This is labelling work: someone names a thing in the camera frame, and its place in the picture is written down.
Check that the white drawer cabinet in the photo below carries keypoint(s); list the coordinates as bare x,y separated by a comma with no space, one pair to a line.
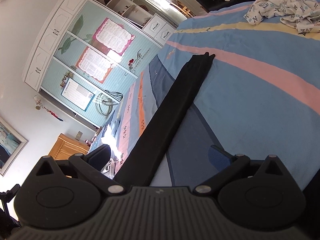
159,29

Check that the framed wall picture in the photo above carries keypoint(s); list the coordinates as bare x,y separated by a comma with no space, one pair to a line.
11,145

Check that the light blue sweatpants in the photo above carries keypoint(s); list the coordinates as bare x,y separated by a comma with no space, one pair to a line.
108,135

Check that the black trousers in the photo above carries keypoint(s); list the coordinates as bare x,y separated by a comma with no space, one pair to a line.
146,156

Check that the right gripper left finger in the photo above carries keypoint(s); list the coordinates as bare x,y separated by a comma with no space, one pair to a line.
89,167

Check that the wooden headboard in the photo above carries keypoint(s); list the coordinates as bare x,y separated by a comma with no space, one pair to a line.
66,147

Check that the striped star bedsheet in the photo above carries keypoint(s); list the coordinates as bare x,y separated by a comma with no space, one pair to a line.
260,97

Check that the hanging wall ornament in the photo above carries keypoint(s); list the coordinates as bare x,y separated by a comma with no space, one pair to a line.
40,105

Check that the white patterned garment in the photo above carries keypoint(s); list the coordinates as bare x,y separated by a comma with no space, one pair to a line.
302,15

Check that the wooden chair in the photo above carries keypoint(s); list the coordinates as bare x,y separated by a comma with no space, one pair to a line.
182,8

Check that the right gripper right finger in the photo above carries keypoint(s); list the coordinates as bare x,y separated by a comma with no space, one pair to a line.
229,167

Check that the teal sliding wardrobe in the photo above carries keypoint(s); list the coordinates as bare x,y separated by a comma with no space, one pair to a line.
87,56

